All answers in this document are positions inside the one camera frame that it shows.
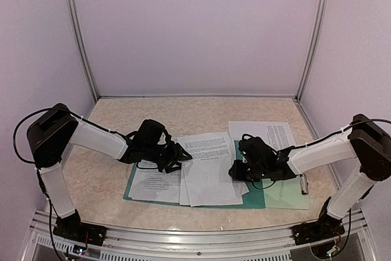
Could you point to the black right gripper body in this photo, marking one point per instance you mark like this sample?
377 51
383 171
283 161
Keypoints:
254 174

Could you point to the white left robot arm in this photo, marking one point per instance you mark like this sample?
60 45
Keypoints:
58 129

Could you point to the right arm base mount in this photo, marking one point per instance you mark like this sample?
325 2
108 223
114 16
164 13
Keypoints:
323 228

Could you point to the light green clipboard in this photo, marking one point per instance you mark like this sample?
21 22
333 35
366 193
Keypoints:
286 194

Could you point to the printed paper stack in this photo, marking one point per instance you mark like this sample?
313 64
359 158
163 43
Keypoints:
206 174

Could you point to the dark green folder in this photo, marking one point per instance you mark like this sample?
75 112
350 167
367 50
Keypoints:
252 199

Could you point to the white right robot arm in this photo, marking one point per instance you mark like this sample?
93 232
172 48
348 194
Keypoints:
362 139

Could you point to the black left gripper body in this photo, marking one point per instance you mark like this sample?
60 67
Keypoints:
164 158

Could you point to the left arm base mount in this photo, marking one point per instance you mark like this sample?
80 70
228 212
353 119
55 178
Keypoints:
72 228

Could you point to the front aluminium rail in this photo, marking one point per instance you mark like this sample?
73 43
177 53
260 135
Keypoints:
122 243

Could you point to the left aluminium frame post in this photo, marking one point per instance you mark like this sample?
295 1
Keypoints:
80 45

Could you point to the right aluminium frame post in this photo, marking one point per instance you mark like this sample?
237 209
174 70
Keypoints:
315 36

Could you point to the printed paper sheet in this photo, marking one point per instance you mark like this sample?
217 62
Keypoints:
149 185

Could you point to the aluminium frame post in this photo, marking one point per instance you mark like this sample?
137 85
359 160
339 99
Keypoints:
315 36
80 45

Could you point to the blank white paper sheet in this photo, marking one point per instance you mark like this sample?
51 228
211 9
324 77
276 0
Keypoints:
277 135

